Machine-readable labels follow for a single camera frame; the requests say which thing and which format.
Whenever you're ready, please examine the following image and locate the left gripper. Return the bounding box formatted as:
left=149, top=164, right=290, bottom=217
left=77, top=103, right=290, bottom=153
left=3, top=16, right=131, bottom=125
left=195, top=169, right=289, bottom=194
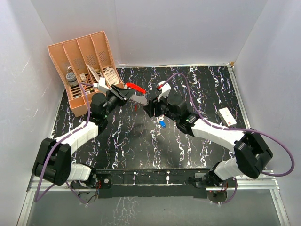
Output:
left=102, top=85, right=135, bottom=118

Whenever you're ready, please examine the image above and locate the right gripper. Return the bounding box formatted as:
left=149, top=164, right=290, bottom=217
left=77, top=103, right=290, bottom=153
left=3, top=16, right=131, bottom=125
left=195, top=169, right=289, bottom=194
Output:
left=143, top=92, right=179, bottom=123

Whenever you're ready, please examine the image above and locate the key with blue tag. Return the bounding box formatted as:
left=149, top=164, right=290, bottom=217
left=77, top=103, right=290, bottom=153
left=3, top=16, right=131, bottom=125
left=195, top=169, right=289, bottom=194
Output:
left=158, top=117, right=166, bottom=129

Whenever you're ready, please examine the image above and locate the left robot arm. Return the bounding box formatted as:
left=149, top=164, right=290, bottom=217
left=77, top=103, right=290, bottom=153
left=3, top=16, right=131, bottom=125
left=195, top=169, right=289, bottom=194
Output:
left=32, top=85, right=135, bottom=188

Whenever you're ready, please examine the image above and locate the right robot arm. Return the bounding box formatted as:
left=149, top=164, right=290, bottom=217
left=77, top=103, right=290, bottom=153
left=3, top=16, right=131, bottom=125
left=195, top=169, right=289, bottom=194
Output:
left=143, top=98, right=273, bottom=187

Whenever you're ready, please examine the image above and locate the white labelled packet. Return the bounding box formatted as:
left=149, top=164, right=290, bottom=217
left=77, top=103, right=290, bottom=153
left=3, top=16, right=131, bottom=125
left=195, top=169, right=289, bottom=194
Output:
left=103, top=67, right=119, bottom=86

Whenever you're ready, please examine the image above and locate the white paper card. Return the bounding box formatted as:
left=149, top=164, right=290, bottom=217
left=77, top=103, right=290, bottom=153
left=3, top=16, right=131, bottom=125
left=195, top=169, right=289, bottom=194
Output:
left=86, top=64, right=105, bottom=82

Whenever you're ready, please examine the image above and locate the pink desk organizer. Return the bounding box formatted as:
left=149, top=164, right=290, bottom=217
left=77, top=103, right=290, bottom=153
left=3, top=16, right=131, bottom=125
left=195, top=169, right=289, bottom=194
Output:
left=48, top=31, right=125, bottom=117

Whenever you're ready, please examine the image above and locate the grey round jar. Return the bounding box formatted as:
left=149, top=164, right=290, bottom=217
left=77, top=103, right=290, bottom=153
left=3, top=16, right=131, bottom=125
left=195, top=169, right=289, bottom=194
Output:
left=65, top=72, right=78, bottom=87

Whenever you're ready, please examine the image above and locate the small white box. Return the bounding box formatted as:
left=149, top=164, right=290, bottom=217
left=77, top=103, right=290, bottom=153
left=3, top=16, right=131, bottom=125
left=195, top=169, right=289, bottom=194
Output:
left=217, top=107, right=237, bottom=128

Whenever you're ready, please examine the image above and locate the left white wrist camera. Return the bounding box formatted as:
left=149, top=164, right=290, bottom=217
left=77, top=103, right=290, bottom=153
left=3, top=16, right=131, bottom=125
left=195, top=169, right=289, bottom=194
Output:
left=93, top=77, right=111, bottom=93

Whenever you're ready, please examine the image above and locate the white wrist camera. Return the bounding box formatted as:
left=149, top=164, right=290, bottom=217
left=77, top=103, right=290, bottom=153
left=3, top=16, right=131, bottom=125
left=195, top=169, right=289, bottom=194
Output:
left=156, top=81, right=171, bottom=101
left=93, top=77, right=111, bottom=93

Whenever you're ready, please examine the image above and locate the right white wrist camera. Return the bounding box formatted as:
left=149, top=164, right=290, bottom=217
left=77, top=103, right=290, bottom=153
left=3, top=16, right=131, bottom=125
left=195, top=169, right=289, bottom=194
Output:
left=156, top=81, right=171, bottom=101

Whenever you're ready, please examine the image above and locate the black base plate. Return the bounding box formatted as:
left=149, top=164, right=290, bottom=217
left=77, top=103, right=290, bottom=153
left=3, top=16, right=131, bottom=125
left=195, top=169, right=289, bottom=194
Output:
left=70, top=169, right=238, bottom=199

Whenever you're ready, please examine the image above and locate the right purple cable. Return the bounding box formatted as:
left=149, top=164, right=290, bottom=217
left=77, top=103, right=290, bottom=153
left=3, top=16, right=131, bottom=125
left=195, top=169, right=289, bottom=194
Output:
left=164, top=72, right=295, bottom=204

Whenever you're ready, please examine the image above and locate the purple cable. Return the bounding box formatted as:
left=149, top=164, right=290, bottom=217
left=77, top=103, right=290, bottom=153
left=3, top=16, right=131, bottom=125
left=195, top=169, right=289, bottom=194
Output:
left=164, top=72, right=295, bottom=204
left=33, top=82, right=104, bottom=208

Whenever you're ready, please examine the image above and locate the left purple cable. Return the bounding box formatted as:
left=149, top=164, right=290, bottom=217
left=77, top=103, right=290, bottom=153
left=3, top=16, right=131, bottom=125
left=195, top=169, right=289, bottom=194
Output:
left=33, top=82, right=104, bottom=208

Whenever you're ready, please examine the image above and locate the aluminium frame rail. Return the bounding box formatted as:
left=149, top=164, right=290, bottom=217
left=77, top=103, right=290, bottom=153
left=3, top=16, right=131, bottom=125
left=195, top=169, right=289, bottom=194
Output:
left=18, top=170, right=290, bottom=226

